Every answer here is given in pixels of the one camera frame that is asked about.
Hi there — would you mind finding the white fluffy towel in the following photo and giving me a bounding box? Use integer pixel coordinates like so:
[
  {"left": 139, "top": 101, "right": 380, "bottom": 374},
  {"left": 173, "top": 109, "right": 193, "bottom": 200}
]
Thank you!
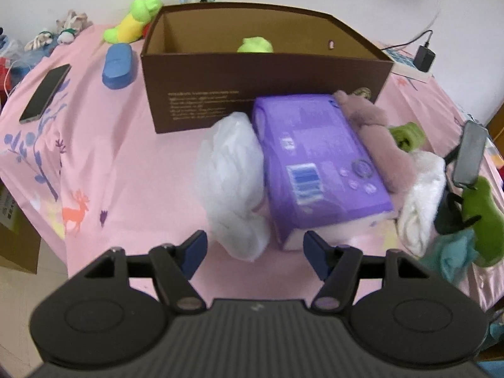
[{"left": 397, "top": 150, "right": 446, "bottom": 257}]

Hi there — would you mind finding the teal cloth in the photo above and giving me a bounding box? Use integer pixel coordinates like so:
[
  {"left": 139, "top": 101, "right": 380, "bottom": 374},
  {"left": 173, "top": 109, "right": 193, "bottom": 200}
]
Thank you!
[{"left": 419, "top": 228, "right": 479, "bottom": 286}]

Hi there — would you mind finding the pink plush bear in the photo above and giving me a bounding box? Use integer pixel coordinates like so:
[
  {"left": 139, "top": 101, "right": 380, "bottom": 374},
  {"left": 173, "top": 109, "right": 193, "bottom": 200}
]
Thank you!
[{"left": 333, "top": 90, "right": 417, "bottom": 195}]

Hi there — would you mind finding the white plastic bag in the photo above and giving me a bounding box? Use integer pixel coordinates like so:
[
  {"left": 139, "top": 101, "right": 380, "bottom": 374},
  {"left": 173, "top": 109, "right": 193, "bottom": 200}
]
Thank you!
[{"left": 195, "top": 112, "right": 271, "bottom": 262}]

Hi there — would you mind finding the green pear plush toy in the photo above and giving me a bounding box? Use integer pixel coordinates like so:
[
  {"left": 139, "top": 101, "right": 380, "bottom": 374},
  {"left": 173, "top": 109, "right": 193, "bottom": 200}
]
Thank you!
[{"left": 435, "top": 176, "right": 504, "bottom": 268}]

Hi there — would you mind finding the lime green sock roll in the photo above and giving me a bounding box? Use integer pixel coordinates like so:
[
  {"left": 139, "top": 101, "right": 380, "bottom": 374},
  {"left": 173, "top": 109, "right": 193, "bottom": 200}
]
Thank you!
[{"left": 237, "top": 37, "right": 273, "bottom": 53}]

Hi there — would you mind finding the purple tissue pack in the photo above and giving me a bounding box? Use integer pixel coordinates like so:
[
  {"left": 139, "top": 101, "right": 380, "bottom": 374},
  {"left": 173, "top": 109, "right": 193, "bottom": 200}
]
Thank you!
[{"left": 252, "top": 94, "right": 394, "bottom": 251}]

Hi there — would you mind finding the pink bed sheet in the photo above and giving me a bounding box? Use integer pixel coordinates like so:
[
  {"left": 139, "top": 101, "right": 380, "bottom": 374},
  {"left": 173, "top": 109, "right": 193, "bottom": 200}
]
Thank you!
[{"left": 0, "top": 23, "right": 504, "bottom": 312}]

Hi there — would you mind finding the blue glasses case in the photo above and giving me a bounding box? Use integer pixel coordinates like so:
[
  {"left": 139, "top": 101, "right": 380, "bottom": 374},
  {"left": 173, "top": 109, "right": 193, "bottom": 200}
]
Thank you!
[{"left": 102, "top": 43, "right": 134, "bottom": 90}]

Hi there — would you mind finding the brown cardboard box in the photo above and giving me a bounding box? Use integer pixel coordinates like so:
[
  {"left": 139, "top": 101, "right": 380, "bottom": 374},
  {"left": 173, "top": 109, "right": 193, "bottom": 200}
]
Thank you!
[{"left": 141, "top": 2, "right": 393, "bottom": 134}]

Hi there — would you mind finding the white power strip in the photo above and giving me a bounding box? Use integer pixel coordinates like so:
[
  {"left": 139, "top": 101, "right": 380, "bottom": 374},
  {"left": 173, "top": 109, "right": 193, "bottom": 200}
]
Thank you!
[{"left": 383, "top": 49, "right": 432, "bottom": 83}]

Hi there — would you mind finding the black smartphone on left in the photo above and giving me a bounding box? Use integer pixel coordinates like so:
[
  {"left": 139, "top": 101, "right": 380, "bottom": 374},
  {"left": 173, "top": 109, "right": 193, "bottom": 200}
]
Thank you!
[{"left": 19, "top": 64, "right": 71, "bottom": 125}]

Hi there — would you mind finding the black power adapter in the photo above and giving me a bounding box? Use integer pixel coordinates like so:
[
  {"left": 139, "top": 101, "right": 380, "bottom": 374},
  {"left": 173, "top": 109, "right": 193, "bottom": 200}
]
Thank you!
[{"left": 414, "top": 30, "right": 436, "bottom": 72}]

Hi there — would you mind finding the green yellow plush toy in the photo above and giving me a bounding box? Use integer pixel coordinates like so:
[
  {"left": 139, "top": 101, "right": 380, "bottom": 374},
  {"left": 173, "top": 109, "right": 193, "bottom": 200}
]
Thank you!
[{"left": 103, "top": 0, "right": 162, "bottom": 44}]

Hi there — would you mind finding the white knit doll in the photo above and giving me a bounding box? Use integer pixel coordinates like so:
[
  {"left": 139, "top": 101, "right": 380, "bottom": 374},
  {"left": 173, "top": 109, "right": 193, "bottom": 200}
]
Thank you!
[{"left": 24, "top": 9, "right": 92, "bottom": 52}]

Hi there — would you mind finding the black charging cable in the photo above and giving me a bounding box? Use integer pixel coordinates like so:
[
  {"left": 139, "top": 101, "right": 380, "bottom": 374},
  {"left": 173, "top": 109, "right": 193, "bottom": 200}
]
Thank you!
[{"left": 379, "top": 29, "right": 434, "bottom": 52}]

